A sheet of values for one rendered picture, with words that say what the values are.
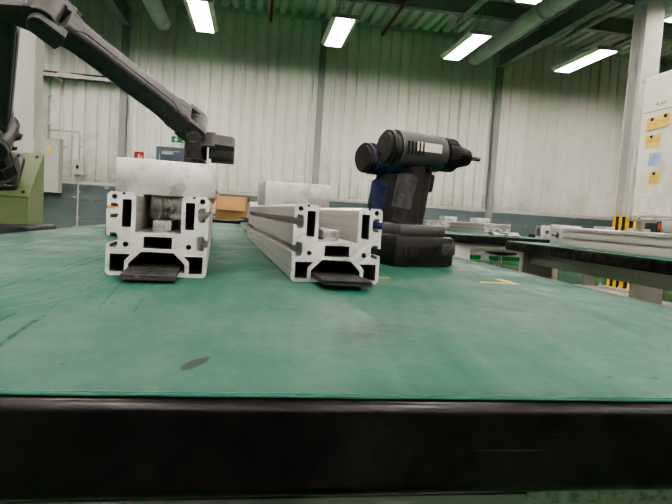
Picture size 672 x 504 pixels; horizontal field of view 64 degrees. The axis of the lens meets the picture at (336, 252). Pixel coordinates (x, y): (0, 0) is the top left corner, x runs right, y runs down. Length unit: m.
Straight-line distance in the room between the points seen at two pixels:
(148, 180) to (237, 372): 0.43
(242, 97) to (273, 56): 1.14
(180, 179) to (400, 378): 0.45
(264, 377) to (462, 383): 0.09
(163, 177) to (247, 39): 12.24
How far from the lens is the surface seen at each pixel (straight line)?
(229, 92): 12.58
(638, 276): 2.21
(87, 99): 13.03
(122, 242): 0.59
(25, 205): 1.58
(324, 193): 0.92
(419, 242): 0.88
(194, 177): 0.65
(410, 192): 0.89
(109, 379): 0.25
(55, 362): 0.28
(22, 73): 7.87
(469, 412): 0.25
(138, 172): 0.66
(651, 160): 4.31
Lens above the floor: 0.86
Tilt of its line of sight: 4 degrees down
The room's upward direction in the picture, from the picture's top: 4 degrees clockwise
